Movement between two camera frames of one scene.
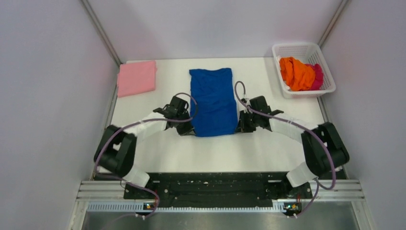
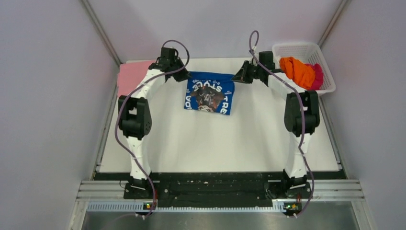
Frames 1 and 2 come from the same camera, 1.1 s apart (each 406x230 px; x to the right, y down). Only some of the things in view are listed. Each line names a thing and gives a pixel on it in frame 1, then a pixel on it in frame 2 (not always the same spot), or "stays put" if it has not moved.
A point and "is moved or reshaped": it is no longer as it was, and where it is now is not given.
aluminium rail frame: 348,191 stays put
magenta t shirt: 319,75 stays put
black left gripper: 187,129 to 184,74
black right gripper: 242,127 to 242,75
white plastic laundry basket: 307,53 stays put
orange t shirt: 298,76 stays put
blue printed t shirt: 213,108 is moved or reshaped
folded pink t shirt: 136,77 stays put
